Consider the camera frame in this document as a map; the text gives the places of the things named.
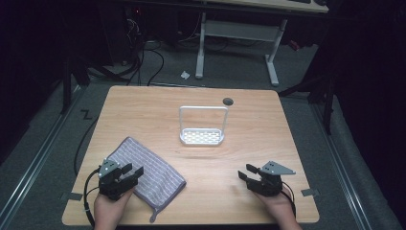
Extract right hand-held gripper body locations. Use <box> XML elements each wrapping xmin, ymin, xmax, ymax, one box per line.
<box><xmin>246</xmin><ymin>160</ymin><xmax>297</xmax><ymax>197</ymax></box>

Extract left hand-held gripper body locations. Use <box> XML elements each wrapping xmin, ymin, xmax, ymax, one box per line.
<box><xmin>97</xmin><ymin>158</ymin><xmax>136</xmax><ymax>202</ymax></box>

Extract person's left hand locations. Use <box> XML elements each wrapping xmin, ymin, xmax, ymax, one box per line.
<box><xmin>93</xmin><ymin>187</ymin><xmax>135</xmax><ymax>230</ymax></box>

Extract person's right hand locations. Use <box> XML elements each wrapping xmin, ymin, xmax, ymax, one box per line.
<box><xmin>254</xmin><ymin>188</ymin><xmax>303</xmax><ymax>230</ymax></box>

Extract purple striped cloth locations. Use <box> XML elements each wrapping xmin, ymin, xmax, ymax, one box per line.
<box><xmin>106</xmin><ymin>136</ymin><xmax>188</xmax><ymax>224</ymax></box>

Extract white plastic rack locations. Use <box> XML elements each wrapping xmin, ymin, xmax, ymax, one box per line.
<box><xmin>178</xmin><ymin>105</ymin><xmax>230</xmax><ymax>148</ymax></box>

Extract black metal stand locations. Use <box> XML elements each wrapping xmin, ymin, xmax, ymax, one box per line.
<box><xmin>278</xmin><ymin>71</ymin><xmax>338</xmax><ymax>136</ymax></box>
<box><xmin>59</xmin><ymin>56</ymin><xmax>92</xmax><ymax>115</ymax></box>

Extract white-legged wooden desk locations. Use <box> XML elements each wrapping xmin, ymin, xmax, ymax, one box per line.
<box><xmin>127</xmin><ymin>0</ymin><xmax>330</xmax><ymax>87</ymax></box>

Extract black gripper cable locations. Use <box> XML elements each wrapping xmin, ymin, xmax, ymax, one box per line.
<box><xmin>281</xmin><ymin>180</ymin><xmax>298</xmax><ymax>219</ymax></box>
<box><xmin>82</xmin><ymin>168</ymin><xmax>102</xmax><ymax>228</ymax></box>

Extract thin black floor cable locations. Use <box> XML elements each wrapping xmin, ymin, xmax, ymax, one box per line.
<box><xmin>73</xmin><ymin>116</ymin><xmax>101</xmax><ymax>177</ymax></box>

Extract metal floor rail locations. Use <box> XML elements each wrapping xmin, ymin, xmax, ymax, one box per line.
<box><xmin>0</xmin><ymin>85</ymin><xmax>86</xmax><ymax>224</ymax></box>
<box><xmin>309</xmin><ymin>101</ymin><xmax>372</xmax><ymax>230</ymax></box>

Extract black floor cable bundle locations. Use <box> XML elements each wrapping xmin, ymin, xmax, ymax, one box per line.
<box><xmin>123</xmin><ymin>9</ymin><xmax>166</xmax><ymax>87</ymax></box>

